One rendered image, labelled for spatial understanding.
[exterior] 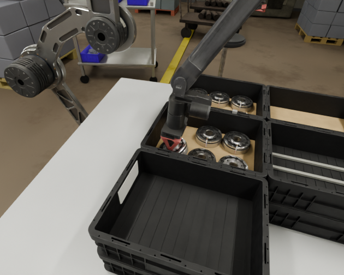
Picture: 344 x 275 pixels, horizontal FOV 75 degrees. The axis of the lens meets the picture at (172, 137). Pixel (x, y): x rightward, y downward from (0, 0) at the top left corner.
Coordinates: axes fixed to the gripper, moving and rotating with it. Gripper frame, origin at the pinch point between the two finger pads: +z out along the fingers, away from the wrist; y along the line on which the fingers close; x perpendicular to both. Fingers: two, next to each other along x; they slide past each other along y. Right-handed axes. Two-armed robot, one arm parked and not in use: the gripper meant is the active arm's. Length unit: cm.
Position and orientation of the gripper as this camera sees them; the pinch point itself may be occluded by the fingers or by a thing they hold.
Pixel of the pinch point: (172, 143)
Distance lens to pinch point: 80.5
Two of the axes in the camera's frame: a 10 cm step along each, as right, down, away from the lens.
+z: -1.0, 7.2, 6.9
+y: 2.9, -6.4, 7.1
